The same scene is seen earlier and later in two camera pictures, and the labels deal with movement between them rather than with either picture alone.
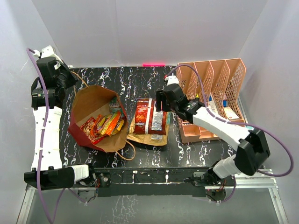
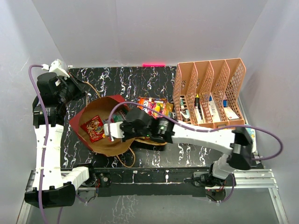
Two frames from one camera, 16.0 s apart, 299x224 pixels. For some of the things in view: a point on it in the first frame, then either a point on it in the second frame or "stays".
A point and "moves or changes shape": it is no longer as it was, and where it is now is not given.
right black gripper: x=160 y=96 -> x=126 y=136
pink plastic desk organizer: x=217 y=84 stays
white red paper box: x=231 y=115 stays
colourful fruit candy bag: x=108 y=125 -> x=162 y=105
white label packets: x=212 y=107 stays
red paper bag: x=89 y=101 moves or changes shape
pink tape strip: x=153 y=65 stays
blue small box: x=225 y=103 stays
